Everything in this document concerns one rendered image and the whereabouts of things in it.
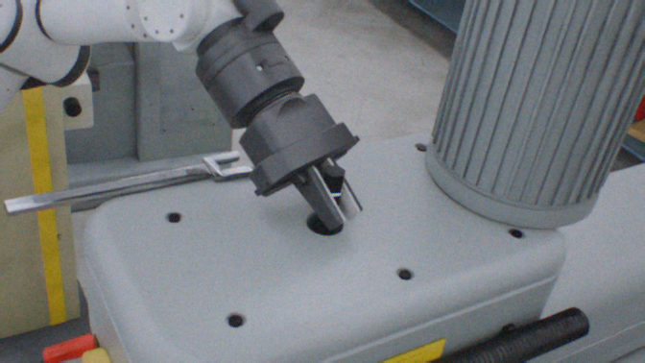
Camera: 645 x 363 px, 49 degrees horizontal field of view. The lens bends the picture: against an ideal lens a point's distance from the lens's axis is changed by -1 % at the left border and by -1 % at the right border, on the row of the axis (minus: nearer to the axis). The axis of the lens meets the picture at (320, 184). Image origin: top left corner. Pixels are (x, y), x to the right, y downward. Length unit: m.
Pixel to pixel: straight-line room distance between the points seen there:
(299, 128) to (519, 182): 0.23
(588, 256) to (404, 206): 0.33
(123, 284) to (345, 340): 0.20
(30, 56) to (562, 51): 0.58
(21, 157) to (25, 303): 0.69
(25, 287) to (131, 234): 2.33
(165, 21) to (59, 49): 0.23
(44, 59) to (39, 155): 1.74
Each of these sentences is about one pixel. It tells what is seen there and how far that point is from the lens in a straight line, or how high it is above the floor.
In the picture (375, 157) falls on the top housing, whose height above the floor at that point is 1.89.
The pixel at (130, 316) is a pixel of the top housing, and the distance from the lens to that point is 0.62.
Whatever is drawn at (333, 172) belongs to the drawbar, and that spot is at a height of 1.95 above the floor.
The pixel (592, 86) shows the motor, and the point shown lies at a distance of 0.71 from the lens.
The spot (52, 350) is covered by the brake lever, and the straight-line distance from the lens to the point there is 0.83.
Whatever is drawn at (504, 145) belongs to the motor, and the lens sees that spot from 0.73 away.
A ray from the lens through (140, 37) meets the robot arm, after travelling 0.80.
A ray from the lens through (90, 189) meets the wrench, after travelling 0.73.
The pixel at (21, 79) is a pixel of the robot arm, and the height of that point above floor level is 1.89.
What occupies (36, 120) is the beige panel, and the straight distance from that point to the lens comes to 2.56.
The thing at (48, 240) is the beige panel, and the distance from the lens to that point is 2.87.
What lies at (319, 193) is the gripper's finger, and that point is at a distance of 0.68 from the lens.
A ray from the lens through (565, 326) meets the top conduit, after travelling 0.82.
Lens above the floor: 2.33
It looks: 35 degrees down
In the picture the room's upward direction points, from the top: 9 degrees clockwise
